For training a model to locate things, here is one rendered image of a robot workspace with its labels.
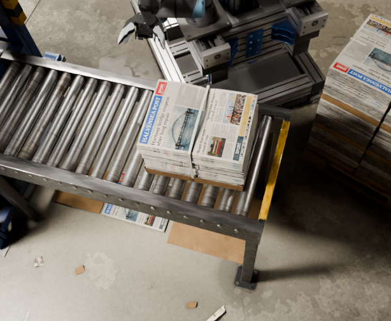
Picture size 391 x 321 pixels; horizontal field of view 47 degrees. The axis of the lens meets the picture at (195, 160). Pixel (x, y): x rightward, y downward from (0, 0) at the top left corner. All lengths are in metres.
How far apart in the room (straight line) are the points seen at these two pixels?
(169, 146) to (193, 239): 1.03
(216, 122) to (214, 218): 0.35
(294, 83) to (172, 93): 1.19
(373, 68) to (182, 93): 0.84
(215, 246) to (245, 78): 1.00
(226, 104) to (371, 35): 0.82
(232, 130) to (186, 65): 1.30
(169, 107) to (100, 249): 1.16
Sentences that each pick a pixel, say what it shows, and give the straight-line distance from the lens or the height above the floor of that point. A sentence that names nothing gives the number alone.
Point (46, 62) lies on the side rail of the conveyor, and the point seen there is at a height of 0.80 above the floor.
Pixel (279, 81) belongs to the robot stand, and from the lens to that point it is 2.71.
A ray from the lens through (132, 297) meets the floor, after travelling 2.43.
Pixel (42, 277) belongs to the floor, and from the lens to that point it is 2.60.
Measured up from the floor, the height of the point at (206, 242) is 0.00.
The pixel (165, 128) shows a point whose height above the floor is 1.03.
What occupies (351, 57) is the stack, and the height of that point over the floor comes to 0.83.
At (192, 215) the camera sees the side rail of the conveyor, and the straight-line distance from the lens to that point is 1.65.
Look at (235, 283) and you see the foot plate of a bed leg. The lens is 2.40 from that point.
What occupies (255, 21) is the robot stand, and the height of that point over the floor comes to 0.73.
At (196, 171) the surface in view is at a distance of 1.62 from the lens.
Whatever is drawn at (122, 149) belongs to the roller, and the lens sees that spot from 1.81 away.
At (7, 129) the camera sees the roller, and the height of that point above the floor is 0.80.
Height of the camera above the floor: 2.34
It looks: 62 degrees down
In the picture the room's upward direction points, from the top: 8 degrees counter-clockwise
